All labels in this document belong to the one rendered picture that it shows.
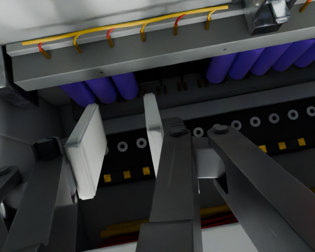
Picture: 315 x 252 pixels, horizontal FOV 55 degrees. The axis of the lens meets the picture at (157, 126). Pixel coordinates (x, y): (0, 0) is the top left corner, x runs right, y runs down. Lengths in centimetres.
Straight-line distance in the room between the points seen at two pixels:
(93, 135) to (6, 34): 8
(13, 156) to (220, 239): 15
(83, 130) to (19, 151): 11
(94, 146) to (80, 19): 8
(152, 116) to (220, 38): 8
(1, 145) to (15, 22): 8
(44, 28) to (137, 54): 6
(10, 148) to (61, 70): 7
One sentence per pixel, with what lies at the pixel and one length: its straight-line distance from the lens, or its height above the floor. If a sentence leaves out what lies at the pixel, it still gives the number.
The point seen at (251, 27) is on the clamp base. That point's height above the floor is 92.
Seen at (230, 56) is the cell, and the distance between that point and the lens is 24.
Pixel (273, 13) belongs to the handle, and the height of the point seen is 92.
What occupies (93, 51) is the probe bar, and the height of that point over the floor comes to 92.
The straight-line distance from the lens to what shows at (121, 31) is 20.
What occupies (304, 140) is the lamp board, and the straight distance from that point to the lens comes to 35.
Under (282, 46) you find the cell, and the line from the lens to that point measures 25.
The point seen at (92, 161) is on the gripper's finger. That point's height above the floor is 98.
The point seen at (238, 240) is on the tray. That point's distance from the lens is 19.
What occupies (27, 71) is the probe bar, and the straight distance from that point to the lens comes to 21.
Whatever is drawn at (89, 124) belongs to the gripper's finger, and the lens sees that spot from 17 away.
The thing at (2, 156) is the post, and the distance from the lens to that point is 23.
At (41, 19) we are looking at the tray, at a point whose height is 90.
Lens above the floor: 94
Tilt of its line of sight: 8 degrees up
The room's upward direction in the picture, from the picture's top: 169 degrees clockwise
